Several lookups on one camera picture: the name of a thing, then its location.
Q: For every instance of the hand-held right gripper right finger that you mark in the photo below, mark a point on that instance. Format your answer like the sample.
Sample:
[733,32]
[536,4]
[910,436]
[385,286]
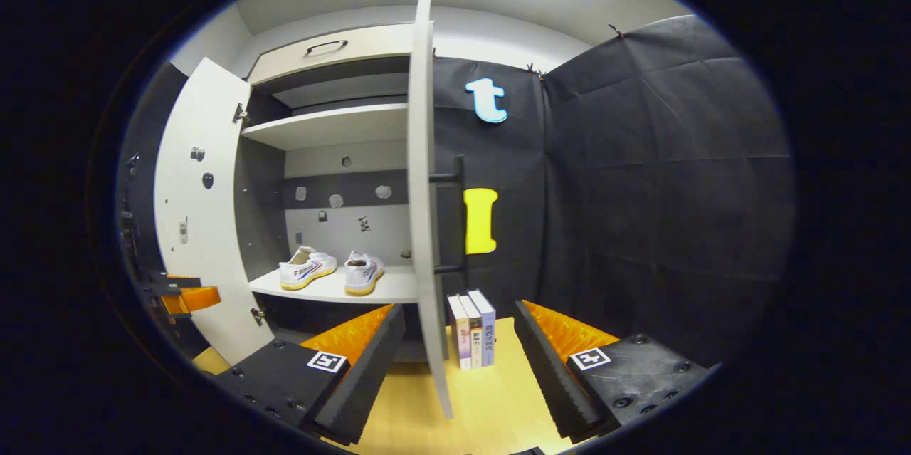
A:
[551,377]

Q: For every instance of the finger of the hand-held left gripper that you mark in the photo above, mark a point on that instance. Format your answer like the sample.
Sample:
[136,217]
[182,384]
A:
[178,282]
[188,300]

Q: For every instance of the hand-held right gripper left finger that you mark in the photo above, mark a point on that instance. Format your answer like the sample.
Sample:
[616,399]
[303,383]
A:
[363,377]

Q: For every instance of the white canvas shoe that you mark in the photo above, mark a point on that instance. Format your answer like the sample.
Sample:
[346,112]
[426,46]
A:
[306,271]
[363,273]

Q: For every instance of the white shoe cabinet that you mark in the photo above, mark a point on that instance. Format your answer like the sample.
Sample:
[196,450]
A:
[341,127]

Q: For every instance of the metal door hinge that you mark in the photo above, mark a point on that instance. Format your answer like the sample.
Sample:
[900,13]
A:
[240,113]
[257,314]

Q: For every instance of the white cabinet drawer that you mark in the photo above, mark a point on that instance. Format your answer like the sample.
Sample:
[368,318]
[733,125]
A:
[377,49]

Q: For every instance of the lilac blue book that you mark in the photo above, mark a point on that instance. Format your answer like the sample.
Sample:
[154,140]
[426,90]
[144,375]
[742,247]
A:
[488,330]

